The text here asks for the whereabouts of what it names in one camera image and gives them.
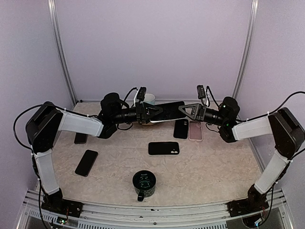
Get right aluminium corner post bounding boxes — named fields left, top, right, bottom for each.
left=232, top=0, right=259, bottom=99

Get left aluminium corner post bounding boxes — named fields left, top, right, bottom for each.
left=48, top=0, right=78, bottom=105

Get light blue mug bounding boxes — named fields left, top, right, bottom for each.
left=143, top=94, right=155, bottom=105

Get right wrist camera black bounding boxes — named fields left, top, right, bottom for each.
left=196, top=84, right=210, bottom=107

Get black smartphone with white frame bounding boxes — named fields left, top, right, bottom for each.
left=150, top=101, right=186, bottom=123

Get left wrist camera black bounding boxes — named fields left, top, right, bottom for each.
left=133, top=87, right=147, bottom=105

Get aluminium corner post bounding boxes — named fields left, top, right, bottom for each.
left=232, top=0, right=259, bottom=99
left=48, top=0, right=78, bottom=105

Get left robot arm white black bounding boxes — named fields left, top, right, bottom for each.
left=25, top=93, right=164, bottom=212

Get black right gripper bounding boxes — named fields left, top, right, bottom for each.
left=178, top=103, right=227, bottom=126

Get purple-edged smartphone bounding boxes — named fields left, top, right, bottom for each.
left=74, top=133, right=88, bottom=145

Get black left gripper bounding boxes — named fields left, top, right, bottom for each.
left=112, top=102, right=164, bottom=125

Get pink phone case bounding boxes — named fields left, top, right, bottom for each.
left=188, top=121, right=203, bottom=142

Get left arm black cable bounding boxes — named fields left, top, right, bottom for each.
left=13, top=104, right=46, bottom=153

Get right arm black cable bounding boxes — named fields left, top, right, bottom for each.
left=266, top=90, right=305, bottom=115

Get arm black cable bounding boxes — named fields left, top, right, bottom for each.
left=13, top=104, right=46, bottom=153
left=266, top=90, right=305, bottom=115

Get black smartphone on table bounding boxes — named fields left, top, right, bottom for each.
left=75, top=150, right=98, bottom=177

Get black mug with green print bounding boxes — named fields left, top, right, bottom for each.
left=132, top=170, right=156, bottom=202

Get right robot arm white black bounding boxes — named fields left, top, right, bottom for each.
left=178, top=97, right=305, bottom=215

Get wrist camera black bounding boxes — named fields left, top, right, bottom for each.
left=133, top=87, right=147, bottom=105
left=196, top=84, right=210, bottom=107

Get aluminium front rail frame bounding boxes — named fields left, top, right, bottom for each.
left=15, top=190, right=296, bottom=229

